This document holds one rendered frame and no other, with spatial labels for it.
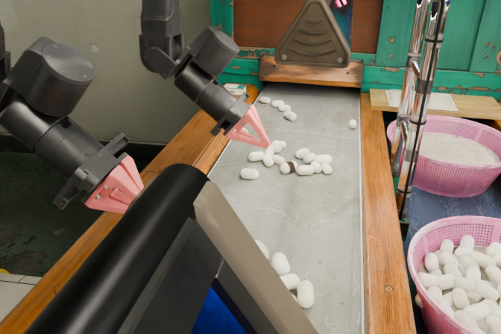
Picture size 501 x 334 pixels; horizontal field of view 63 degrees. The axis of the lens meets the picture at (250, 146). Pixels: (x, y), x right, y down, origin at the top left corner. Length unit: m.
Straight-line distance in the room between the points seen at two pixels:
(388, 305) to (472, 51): 0.88
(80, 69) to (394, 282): 0.46
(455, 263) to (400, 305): 0.15
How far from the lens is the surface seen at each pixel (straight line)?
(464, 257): 0.70
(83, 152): 0.50
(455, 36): 1.27
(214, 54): 0.71
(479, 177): 0.95
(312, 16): 0.44
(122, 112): 2.44
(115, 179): 0.49
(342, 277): 0.61
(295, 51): 0.44
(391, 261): 0.62
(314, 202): 0.75
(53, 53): 0.49
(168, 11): 0.73
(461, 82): 1.30
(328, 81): 1.20
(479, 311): 0.62
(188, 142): 0.91
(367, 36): 1.25
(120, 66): 2.35
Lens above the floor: 1.16
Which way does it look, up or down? 26 degrees down
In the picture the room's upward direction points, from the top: straight up
